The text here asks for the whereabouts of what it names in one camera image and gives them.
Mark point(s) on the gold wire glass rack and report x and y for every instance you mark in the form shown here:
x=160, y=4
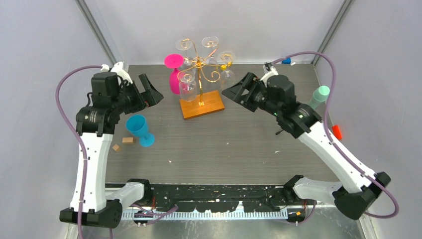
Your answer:
x=201, y=70

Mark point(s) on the clear back right glass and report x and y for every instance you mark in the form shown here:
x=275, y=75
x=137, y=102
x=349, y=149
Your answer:
x=211, y=43

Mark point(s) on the pink plastic wine glass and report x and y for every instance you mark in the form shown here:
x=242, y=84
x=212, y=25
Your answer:
x=174, y=61

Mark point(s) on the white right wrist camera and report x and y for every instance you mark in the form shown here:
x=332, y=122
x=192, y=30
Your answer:
x=269, y=71

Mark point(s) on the blue small block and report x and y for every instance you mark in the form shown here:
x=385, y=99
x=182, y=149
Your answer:
x=287, y=61

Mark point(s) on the clear ribbed wine glass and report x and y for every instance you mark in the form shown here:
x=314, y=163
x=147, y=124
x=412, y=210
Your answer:
x=187, y=86

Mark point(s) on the blue plastic wine glass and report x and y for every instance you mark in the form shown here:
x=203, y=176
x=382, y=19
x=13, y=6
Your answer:
x=137, y=125

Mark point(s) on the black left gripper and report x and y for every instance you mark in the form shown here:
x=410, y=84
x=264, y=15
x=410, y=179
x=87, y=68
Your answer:
x=150, y=97

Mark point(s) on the orange wooden rack base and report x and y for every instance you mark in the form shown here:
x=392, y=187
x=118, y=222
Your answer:
x=204, y=104

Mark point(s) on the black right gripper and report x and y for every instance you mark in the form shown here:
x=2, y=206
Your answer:
x=235, y=92

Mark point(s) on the small wooden block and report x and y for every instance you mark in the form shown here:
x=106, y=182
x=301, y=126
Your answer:
x=128, y=140

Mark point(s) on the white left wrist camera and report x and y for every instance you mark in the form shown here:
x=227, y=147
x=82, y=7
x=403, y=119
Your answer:
x=120, y=69

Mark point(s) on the clear back left glass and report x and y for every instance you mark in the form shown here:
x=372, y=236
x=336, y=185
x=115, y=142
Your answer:
x=184, y=45

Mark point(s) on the red small block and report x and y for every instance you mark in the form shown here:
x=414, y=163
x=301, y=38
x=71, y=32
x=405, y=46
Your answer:
x=337, y=132

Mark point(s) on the small wooden cube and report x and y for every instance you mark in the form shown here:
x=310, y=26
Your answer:
x=116, y=148

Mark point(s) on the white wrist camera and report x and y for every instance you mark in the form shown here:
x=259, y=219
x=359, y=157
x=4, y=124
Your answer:
x=120, y=69
x=269, y=71

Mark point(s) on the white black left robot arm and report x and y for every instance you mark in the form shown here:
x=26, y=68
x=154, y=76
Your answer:
x=90, y=206

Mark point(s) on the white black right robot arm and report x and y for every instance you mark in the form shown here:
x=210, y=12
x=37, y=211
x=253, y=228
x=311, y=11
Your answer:
x=358, y=186

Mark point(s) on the mint green microphone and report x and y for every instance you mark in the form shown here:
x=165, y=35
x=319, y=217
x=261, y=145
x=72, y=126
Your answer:
x=320, y=95

